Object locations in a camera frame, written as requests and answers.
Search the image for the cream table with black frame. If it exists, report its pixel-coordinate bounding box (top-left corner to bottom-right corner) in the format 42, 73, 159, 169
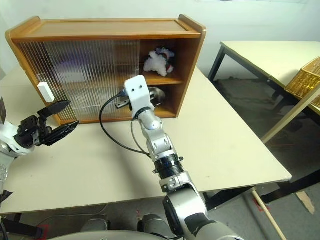
208, 40, 320, 145

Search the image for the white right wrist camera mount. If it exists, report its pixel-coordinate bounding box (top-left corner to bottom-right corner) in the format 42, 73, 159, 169
124, 75, 156, 120

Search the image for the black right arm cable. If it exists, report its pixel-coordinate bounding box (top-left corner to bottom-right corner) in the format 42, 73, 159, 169
99, 91, 153, 160

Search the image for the metal bowl with handle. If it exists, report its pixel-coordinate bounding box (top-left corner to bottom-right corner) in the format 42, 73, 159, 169
115, 86, 166, 110

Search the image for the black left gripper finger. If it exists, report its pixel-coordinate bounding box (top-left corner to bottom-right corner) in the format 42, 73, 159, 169
45, 120, 81, 148
36, 99, 72, 128

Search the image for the brown wooden cabinet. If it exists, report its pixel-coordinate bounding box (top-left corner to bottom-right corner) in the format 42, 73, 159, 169
4, 14, 208, 125

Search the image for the purple tissue pack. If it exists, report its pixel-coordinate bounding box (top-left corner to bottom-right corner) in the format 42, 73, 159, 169
53, 53, 87, 83

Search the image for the ribbed clear sliding door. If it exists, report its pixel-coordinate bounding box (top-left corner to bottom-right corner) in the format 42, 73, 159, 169
44, 39, 140, 121
17, 41, 116, 123

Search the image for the grey robot torso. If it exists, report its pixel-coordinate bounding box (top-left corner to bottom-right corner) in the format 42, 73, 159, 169
48, 229, 183, 240

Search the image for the brown cardboard piece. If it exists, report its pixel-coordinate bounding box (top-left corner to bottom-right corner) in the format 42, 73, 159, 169
296, 191, 316, 215

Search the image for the white door handle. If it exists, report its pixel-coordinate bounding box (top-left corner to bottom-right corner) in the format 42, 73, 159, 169
37, 82, 55, 103

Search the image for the light wooden stick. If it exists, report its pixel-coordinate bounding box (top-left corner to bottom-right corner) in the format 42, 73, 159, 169
251, 190, 288, 240

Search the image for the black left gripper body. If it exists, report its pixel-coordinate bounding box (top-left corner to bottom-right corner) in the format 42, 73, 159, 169
14, 115, 53, 149

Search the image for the yellow wicker basket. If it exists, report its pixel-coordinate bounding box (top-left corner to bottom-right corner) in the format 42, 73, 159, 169
284, 56, 320, 106

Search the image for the grey rounded shape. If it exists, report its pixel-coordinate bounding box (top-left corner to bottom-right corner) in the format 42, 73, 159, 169
137, 213, 176, 236
81, 218, 110, 233

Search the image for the white snowman plush toy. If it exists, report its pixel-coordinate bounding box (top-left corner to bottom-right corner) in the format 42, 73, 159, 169
143, 46, 176, 77

